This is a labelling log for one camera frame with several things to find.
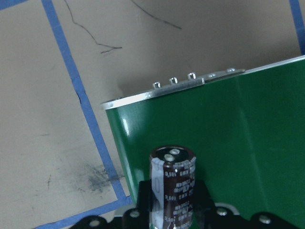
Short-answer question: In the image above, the brown cylindrical capacitor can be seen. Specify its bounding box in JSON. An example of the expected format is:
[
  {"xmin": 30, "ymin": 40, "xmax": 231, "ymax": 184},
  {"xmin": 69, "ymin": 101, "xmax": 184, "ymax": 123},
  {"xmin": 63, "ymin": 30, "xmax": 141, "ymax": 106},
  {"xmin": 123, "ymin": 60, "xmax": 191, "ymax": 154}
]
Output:
[{"xmin": 150, "ymin": 146, "xmax": 196, "ymax": 229}]

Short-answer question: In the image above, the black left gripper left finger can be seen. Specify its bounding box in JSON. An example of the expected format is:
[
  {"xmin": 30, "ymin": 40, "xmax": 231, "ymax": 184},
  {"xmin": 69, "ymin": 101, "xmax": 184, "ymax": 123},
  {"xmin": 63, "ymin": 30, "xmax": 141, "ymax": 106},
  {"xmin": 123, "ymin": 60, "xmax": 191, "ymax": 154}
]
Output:
[{"xmin": 133, "ymin": 180, "xmax": 152, "ymax": 215}]

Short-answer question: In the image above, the green conveyor belt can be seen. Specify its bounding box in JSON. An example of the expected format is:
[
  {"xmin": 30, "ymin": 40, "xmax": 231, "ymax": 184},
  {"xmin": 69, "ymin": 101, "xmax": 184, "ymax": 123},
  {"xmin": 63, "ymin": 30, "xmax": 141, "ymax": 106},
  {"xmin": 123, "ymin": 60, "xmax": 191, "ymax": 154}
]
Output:
[{"xmin": 102, "ymin": 56, "xmax": 305, "ymax": 229}]

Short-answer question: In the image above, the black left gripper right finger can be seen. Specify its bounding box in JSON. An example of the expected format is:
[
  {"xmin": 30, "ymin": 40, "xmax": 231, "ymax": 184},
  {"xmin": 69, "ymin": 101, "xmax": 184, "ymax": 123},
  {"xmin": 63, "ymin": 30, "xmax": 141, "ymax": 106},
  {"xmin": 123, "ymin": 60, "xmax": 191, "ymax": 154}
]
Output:
[{"xmin": 192, "ymin": 180, "xmax": 215, "ymax": 212}]

